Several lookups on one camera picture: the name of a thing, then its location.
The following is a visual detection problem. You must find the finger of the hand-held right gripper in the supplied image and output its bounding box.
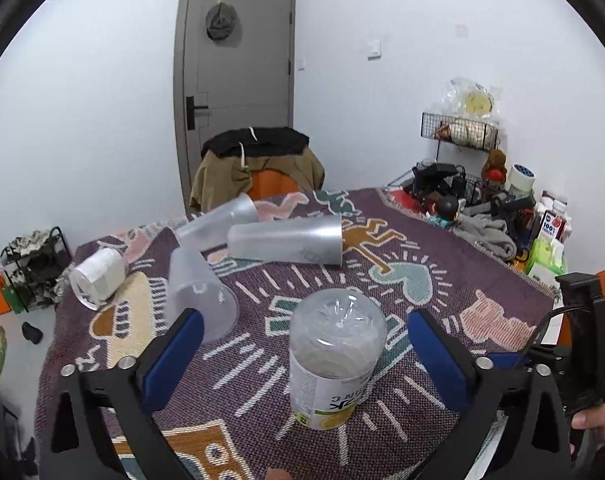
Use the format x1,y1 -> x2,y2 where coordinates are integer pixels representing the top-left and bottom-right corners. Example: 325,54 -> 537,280
486,352 -> 528,370

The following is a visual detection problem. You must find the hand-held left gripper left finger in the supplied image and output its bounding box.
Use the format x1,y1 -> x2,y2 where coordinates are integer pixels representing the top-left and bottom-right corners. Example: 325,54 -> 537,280
41,307 -> 206,480

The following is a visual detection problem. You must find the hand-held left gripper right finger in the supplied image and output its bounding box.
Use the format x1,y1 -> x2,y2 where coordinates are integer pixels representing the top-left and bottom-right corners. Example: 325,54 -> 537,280
409,308 -> 572,480

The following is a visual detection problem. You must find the clear plastic bottle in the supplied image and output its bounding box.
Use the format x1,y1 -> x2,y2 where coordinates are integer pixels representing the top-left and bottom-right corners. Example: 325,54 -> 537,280
288,288 -> 388,430

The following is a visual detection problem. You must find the frosted plastic cup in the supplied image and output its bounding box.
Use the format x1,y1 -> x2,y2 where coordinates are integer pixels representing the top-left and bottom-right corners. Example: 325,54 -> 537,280
168,247 -> 240,345
227,215 -> 344,267
175,192 -> 260,251

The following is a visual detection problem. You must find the white labelled plastic cup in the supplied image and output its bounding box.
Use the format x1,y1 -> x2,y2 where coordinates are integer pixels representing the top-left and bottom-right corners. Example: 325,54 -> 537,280
69,247 -> 129,309

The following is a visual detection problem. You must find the person's right hand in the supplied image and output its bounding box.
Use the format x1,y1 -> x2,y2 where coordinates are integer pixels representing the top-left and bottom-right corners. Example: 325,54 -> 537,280
571,400 -> 605,445

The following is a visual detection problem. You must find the green tissue pack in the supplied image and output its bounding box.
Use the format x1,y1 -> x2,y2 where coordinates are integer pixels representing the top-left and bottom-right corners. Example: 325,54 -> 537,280
526,239 -> 567,281

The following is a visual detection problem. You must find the printed purple table cloth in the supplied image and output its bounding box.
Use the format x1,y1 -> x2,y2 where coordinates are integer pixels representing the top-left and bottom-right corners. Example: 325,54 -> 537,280
35,187 -> 558,480

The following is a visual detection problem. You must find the juice carton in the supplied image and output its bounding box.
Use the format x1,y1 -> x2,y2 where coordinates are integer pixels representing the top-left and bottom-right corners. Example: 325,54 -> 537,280
535,208 -> 572,246

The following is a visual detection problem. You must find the grey cloth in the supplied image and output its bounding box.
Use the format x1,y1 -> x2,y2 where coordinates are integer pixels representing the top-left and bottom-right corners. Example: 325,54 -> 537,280
455,212 -> 518,261

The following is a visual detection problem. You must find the black-headed doll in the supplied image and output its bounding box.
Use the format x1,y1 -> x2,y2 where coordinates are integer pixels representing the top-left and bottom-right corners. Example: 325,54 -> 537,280
427,195 -> 460,228

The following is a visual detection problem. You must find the black shoe rack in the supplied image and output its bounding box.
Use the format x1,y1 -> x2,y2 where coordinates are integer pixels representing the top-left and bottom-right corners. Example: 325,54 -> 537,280
0,226 -> 73,313

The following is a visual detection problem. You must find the white tape roll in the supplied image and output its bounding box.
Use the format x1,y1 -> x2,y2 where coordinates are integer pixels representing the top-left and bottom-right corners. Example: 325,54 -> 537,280
506,162 -> 537,193

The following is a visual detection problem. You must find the black device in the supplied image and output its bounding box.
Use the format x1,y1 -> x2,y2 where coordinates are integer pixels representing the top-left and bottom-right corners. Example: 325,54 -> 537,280
405,160 -> 465,201

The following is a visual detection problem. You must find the brown toy figure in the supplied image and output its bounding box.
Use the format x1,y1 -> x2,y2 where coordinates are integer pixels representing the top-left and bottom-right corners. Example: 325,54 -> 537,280
483,149 -> 508,182

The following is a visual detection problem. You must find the orange chair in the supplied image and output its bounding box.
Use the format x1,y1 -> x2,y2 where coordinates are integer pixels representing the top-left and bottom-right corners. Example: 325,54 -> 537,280
247,170 -> 300,201

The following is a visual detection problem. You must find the black garment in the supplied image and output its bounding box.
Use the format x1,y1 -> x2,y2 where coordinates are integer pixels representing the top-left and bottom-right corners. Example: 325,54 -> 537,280
202,127 -> 310,157

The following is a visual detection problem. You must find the clear plastic bag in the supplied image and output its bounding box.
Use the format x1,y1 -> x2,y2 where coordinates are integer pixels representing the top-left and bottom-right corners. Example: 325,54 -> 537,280
441,77 -> 500,122

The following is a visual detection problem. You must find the grey door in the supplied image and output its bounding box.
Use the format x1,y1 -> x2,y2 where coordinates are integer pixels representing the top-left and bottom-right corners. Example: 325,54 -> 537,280
173,0 -> 297,211

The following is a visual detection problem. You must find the grey hat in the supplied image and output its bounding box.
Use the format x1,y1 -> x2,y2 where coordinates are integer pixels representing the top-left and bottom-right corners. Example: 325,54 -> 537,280
206,2 -> 243,41

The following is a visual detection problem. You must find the black wire basket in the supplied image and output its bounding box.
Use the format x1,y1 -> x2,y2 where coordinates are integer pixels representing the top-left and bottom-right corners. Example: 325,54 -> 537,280
421,111 -> 499,152

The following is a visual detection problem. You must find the black door handle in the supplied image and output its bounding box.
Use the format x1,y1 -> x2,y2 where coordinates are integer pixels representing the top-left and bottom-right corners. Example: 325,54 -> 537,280
186,96 -> 209,131

